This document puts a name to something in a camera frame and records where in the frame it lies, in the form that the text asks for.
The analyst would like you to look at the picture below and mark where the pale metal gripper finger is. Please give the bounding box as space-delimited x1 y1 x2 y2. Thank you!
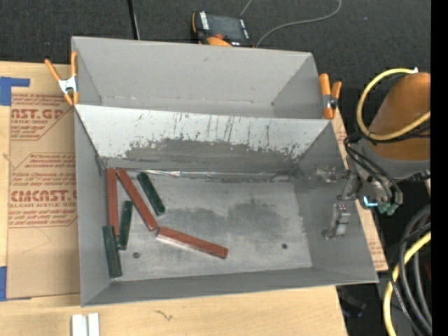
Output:
316 167 347 184
321 202 352 241

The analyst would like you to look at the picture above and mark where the dark green flat block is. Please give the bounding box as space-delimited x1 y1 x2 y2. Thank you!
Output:
101 225 123 279
117 199 134 251
136 171 167 217

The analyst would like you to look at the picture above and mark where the brown cardboard board red print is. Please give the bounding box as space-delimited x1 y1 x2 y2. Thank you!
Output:
0 60 390 302

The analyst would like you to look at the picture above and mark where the red-brown flat block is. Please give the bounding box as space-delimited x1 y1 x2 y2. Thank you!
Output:
106 167 121 238
155 225 230 260
115 168 160 232

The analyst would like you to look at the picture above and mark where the grey metal bin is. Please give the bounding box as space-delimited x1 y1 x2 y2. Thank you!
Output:
71 36 380 308

